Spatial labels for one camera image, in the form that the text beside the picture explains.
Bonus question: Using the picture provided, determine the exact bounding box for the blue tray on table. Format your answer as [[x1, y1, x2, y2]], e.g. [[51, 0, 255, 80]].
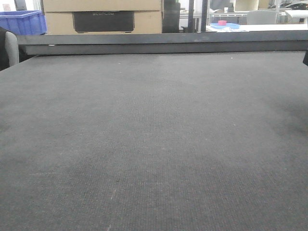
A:
[[210, 23, 240, 29]]

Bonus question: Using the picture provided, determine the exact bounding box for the grey chair back left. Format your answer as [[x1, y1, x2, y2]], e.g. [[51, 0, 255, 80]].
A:
[[5, 31, 20, 67]]

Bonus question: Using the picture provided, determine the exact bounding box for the black conveyor side rail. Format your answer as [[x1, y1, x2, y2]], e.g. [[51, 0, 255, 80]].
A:
[[17, 30, 308, 55]]

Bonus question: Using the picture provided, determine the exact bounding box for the cardboard box with black print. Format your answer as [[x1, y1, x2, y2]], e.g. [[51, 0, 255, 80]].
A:
[[45, 11, 162, 35]]

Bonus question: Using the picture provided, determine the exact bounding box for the black vertical post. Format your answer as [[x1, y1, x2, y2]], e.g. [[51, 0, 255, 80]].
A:
[[200, 0, 208, 33]]

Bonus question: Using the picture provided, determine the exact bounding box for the blue plastic crate background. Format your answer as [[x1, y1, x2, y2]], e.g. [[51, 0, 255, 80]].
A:
[[0, 10, 47, 35]]

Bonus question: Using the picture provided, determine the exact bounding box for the upper cardboard box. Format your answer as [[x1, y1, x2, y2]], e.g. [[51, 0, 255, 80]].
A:
[[43, 0, 163, 12]]

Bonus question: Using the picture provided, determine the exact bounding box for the white background table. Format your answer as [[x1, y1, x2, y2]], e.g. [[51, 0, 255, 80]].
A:
[[206, 24, 308, 32]]

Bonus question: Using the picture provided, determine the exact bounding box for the dark conveyor belt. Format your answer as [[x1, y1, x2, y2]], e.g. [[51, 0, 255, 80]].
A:
[[0, 51, 308, 231]]

